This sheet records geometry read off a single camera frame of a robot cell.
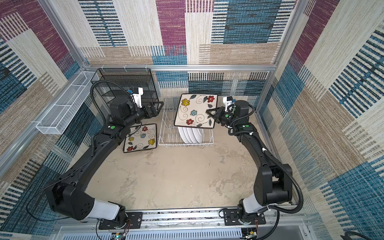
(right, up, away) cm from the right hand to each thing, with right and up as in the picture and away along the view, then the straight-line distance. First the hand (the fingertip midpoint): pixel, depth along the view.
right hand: (206, 112), depth 78 cm
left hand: (-23, +5, -6) cm, 24 cm away
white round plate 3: (-7, -12, +11) cm, 18 cm away
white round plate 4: (-3, -12, +15) cm, 19 cm away
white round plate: (-13, -12, +11) cm, 21 cm away
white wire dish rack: (-24, -14, +31) cm, 41 cm away
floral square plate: (-42, -15, +24) cm, 51 cm away
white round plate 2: (-11, -12, +11) cm, 20 cm away
